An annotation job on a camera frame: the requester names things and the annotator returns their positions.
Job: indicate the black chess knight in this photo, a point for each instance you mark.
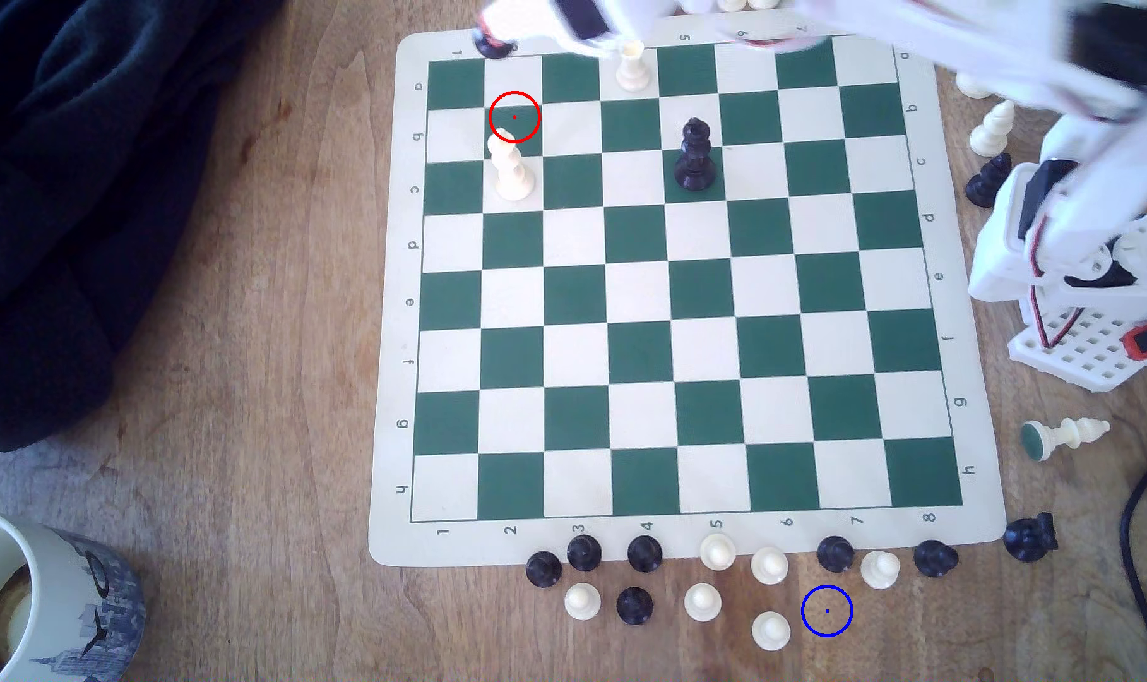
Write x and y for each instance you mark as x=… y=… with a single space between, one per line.
x=1030 y=537

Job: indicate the skyline print mug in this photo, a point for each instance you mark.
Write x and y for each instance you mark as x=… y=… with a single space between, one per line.
x=90 y=606

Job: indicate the green white chess mat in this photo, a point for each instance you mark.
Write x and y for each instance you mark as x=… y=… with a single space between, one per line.
x=639 y=284

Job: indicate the tall white chess bishop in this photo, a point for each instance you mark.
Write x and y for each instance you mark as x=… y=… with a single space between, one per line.
x=512 y=170

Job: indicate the white piece green felt base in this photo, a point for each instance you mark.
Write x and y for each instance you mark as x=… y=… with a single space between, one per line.
x=1070 y=434

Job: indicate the tall black chess piece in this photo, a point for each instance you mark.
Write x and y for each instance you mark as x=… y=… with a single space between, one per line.
x=694 y=161

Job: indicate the white chess pawn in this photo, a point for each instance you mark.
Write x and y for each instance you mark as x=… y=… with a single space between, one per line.
x=582 y=600
x=702 y=601
x=633 y=68
x=880 y=568
x=769 y=564
x=717 y=550
x=771 y=630

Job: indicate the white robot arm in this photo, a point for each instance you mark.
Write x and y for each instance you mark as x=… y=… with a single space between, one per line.
x=914 y=38

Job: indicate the black cloth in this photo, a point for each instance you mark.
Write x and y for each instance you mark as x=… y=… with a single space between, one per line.
x=81 y=189

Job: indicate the white perforated base plate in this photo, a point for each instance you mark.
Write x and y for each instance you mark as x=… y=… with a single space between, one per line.
x=1084 y=360

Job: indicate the white chess piece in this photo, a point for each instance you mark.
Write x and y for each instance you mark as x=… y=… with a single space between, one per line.
x=973 y=87
x=732 y=5
x=696 y=5
x=765 y=4

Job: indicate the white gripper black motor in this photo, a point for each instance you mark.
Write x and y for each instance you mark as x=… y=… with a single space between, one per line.
x=515 y=24

